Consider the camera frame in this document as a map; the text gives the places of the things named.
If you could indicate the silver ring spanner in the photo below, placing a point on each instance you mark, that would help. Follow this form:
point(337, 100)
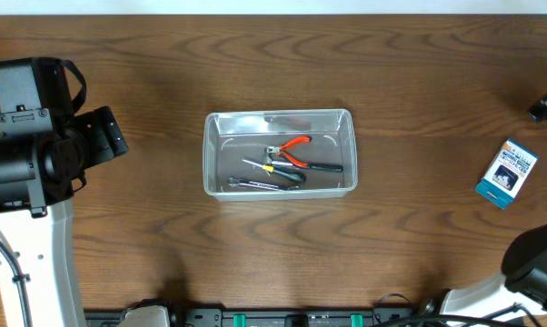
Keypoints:
point(245, 183)

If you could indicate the red handled cutting pliers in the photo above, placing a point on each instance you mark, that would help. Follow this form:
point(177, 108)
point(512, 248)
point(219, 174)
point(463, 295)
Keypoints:
point(281, 150)

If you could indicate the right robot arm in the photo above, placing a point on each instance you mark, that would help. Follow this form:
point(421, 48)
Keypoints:
point(520, 287)

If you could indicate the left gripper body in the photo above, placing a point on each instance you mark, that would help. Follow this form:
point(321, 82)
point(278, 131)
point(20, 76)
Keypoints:
point(101, 142)

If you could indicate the black mounting rail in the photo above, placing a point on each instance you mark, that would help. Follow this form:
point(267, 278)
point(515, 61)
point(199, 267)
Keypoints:
point(156, 312)

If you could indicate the blue white product box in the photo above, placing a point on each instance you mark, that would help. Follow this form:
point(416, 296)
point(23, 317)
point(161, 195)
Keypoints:
point(506, 174)

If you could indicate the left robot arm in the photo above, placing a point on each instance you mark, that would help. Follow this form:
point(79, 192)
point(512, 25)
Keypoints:
point(46, 146)

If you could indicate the small claw hammer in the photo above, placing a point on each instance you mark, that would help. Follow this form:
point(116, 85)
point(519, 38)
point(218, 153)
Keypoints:
point(334, 168)

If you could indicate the black yellow screwdriver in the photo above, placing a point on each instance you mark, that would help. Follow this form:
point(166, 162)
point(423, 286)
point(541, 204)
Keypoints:
point(292, 176)

